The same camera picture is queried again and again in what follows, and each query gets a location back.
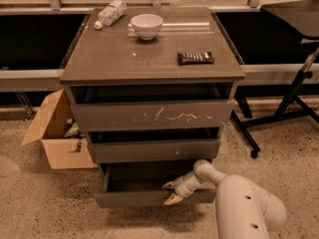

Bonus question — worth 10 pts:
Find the dark grey drawer cabinet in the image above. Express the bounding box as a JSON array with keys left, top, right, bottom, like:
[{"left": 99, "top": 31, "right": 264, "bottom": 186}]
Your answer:
[{"left": 59, "top": 6, "right": 246, "bottom": 209}]

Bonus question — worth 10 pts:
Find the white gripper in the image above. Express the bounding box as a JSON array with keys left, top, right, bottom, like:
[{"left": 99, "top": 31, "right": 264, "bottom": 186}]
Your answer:
[{"left": 161, "top": 171, "right": 202, "bottom": 206}]

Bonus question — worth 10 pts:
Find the clear plastic water bottle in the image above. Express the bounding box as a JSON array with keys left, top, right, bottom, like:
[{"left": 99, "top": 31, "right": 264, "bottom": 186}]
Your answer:
[{"left": 94, "top": 0, "right": 127, "bottom": 30}]

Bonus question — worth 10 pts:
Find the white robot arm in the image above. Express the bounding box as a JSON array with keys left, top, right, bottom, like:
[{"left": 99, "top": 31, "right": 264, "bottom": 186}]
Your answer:
[{"left": 162, "top": 159, "right": 287, "bottom": 239}]

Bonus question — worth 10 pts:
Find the grey middle drawer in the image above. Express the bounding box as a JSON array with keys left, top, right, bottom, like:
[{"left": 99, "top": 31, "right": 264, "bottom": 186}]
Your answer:
[{"left": 88, "top": 139, "right": 220, "bottom": 163}]

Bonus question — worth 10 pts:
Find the dark chocolate bar wrapper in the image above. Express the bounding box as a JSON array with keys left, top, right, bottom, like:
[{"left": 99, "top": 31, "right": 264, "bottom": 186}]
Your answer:
[{"left": 176, "top": 51, "right": 214, "bottom": 65}]

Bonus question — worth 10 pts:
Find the black rolling stand table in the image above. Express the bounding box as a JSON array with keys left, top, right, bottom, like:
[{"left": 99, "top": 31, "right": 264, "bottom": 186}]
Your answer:
[{"left": 231, "top": 0, "right": 319, "bottom": 158}]

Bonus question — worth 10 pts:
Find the green trash in box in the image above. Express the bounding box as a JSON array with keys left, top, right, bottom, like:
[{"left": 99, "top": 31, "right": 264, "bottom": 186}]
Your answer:
[{"left": 64, "top": 119, "right": 81, "bottom": 137}]

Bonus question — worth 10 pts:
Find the white ceramic bowl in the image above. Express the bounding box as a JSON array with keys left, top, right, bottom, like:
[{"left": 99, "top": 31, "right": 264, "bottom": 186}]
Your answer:
[{"left": 131, "top": 14, "right": 163, "bottom": 40}]

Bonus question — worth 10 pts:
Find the grey top drawer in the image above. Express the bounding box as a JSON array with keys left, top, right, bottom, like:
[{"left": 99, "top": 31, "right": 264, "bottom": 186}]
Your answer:
[{"left": 71, "top": 101, "right": 233, "bottom": 131}]

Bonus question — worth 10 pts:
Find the open cardboard box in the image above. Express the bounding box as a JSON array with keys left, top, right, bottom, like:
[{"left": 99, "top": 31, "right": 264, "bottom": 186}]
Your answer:
[{"left": 22, "top": 90, "right": 96, "bottom": 169}]

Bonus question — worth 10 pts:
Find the grey bottom drawer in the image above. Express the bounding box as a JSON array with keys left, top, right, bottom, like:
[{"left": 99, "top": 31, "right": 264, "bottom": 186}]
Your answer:
[{"left": 94, "top": 161, "right": 217, "bottom": 209}]

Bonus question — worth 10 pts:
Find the grey drawer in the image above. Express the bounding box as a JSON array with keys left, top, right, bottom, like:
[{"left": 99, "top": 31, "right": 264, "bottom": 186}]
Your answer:
[
  {"left": 94, "top": 161, "right": 217, "bottom": 209},
  {"left": 88, "top": 139, "right": 220, "bottom": 163},
  {"left": 71, "top": 101, "right": 233, "bottom": 131}
]

